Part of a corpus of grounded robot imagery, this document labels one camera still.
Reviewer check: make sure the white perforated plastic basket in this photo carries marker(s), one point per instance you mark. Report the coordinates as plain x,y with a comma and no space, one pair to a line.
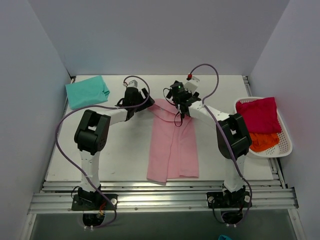
282,149

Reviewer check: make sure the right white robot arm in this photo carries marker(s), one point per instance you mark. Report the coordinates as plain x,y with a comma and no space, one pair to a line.
233,138

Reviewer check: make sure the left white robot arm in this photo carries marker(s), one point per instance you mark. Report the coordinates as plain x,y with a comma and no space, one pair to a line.
92,133

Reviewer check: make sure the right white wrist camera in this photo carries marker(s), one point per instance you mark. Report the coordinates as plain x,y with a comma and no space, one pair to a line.
192,84

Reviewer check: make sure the red t-shirt in basket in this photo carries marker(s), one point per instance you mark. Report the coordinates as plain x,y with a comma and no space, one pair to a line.
260,116

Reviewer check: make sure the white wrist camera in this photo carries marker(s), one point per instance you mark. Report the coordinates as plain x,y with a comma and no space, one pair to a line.
192,84
131,84

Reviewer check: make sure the pink t-shirt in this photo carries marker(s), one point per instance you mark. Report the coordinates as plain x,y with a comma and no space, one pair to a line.
173,148

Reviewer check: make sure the teal object at bottom edge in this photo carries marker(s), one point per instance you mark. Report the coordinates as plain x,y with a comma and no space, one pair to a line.
223,237

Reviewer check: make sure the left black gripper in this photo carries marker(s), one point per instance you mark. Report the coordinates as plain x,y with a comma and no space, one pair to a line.
144,99

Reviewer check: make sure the folded teal t-shirt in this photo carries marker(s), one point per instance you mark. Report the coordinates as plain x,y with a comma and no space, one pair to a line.
91,91

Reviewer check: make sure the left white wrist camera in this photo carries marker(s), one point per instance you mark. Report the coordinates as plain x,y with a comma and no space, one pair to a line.
131,84

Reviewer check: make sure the orange t-shirt in basket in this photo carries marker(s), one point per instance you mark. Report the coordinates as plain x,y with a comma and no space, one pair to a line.
262,141

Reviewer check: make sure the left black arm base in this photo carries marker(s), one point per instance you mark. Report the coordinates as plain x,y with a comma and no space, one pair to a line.
83,201

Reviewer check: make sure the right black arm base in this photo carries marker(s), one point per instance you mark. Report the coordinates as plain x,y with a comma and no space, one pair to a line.
230,208

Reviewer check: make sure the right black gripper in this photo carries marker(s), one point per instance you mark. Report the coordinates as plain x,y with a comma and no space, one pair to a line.
173,89

